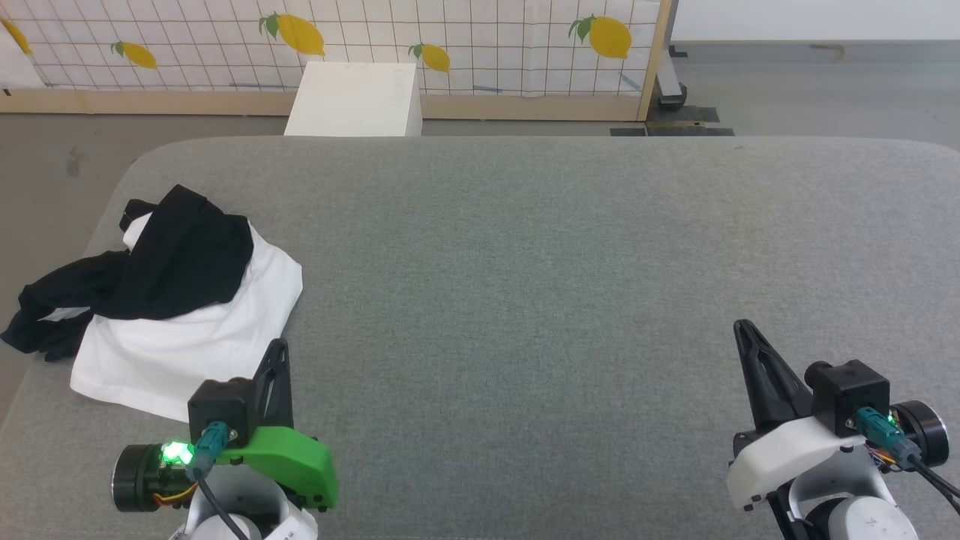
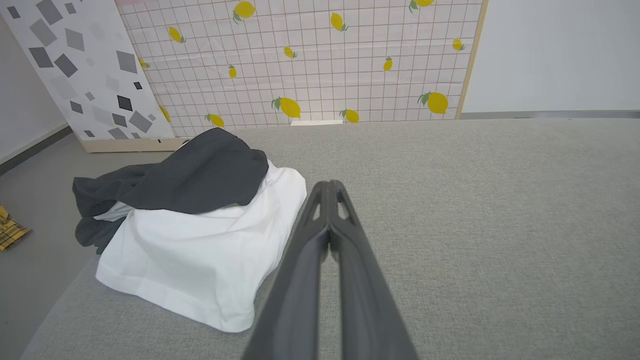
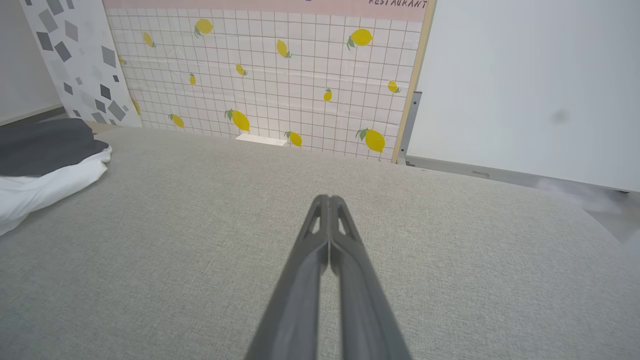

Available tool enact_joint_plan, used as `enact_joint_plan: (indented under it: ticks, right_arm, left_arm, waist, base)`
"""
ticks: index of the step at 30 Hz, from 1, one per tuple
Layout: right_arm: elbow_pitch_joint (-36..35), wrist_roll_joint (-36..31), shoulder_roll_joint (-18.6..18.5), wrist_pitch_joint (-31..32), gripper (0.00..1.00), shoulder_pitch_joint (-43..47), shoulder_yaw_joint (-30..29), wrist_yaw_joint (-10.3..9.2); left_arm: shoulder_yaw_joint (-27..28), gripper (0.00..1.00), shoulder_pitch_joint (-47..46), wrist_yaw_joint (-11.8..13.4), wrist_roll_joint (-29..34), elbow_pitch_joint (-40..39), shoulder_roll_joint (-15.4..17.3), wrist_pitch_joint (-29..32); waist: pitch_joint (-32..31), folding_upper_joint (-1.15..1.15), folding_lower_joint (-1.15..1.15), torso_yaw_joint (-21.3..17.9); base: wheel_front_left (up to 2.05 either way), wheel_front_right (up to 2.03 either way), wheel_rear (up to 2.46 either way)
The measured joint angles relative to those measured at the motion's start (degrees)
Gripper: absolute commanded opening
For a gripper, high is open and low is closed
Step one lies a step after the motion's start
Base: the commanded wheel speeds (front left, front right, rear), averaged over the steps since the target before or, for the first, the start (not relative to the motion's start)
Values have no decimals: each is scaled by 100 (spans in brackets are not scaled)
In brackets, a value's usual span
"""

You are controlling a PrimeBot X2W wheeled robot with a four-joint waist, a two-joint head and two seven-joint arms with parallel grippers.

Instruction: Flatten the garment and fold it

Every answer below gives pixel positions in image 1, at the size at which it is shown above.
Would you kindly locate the black and white raglan shirt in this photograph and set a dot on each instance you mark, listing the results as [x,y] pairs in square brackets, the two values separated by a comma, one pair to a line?
[187,262]

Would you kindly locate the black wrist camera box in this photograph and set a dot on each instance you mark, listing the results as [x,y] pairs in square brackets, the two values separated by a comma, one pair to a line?
[851,394]
[221,409]

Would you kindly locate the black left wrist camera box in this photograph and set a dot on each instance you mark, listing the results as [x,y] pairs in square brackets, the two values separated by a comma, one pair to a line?
[221,409]

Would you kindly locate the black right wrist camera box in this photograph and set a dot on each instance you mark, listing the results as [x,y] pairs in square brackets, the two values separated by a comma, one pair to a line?
[851,394]

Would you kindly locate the lemon print partition panel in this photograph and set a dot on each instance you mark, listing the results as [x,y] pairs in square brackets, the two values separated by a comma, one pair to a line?
[487,45]

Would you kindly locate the grey partition foot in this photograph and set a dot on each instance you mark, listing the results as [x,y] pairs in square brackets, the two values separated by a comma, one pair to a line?
[670,86]

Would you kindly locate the white box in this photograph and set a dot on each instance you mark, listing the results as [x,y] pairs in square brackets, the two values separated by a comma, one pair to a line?
[352,97]

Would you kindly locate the black floor strip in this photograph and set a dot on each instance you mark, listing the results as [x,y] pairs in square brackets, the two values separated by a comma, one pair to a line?
[690,132]

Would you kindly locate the black floor plate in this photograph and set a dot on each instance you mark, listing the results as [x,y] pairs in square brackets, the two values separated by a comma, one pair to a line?
[686,114]

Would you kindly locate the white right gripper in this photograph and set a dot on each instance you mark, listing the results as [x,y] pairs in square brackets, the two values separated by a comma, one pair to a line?
[780,457]

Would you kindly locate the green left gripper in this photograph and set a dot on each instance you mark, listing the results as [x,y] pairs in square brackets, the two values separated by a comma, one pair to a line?
[292,457]

